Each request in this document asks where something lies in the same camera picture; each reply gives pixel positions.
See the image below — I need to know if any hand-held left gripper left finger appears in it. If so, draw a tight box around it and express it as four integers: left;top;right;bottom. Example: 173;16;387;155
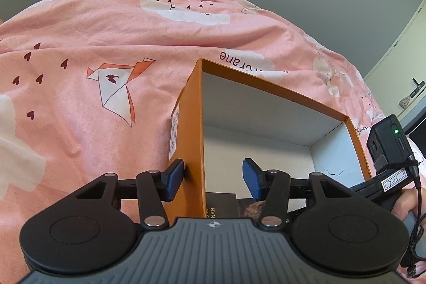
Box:
71;158;185;229

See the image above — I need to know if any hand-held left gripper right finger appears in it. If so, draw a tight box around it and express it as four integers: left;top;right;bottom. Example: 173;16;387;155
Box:
242;158;357;229

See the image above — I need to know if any orange cardboard box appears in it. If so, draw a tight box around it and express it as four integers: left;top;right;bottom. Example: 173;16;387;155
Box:
167;58;372;228

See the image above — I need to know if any person's right hand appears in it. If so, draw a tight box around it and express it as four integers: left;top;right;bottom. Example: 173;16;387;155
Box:
391;186;426;228

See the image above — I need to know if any dark cabinet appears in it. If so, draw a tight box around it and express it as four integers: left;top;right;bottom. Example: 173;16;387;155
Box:
401;118;426;140

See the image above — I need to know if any picture cover book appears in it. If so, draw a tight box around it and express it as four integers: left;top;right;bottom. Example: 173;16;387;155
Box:
237;197;267;220

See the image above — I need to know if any dark book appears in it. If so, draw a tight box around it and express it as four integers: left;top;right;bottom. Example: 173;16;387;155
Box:
204;192;239;220

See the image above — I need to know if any pink printed blanket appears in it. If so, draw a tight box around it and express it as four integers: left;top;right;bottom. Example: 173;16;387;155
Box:
0;0;426;274

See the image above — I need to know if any black wall bracket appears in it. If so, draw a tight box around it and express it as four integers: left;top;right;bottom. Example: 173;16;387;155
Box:
411;78;426;99

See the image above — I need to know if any black cable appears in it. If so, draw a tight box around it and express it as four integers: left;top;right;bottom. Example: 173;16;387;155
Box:
409;156;426;278

